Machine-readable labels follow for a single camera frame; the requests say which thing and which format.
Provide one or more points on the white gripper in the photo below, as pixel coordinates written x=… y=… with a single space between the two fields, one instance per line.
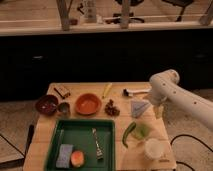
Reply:
x=158 y=111

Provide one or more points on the grey-blue towel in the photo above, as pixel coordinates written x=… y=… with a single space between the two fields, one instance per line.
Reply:
x=139 y=107

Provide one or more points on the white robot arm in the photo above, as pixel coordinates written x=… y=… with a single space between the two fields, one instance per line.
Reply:
x=164 y=85

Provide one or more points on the orange-red bowl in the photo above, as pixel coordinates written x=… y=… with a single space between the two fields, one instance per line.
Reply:
x=87 y=104

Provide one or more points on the dark red bowl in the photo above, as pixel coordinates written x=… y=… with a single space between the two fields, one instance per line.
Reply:
x=47 y=105

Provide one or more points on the green cup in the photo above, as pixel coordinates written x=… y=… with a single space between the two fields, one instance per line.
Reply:
x=141 y=131

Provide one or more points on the green chili pepper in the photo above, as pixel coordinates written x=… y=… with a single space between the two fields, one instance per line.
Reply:
x=128 y=130

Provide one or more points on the white plastic cup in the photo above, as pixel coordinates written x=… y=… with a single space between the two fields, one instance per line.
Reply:
x=153 y=149

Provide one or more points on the dark red grape bunch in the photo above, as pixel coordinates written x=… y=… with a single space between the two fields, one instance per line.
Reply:
x=111 y=109

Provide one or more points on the yellow banana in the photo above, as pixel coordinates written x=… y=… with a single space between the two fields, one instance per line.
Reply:
x=106 y=90

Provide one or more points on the metal fork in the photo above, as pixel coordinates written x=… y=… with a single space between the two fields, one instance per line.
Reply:
x=99 y=152

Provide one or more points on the green plastic tray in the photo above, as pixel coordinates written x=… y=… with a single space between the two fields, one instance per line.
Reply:
x=78 y=132

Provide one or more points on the orange peach fruit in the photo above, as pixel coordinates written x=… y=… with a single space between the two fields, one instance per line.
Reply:
x=77 y=158

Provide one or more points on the small grey metal cup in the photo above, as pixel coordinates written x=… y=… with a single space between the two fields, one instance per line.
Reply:
x=64 y=109

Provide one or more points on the brown wooden block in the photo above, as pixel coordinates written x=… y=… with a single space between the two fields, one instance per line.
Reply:
x=62 y=91

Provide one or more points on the blue-grey sponge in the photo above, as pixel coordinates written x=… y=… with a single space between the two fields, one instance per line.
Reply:
x=63 y=159

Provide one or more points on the wooden shelf rack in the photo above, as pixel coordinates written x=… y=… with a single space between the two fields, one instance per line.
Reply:
x=37 y=17

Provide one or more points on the white-handled black brush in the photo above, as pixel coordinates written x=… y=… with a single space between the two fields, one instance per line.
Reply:
x=131 y=92

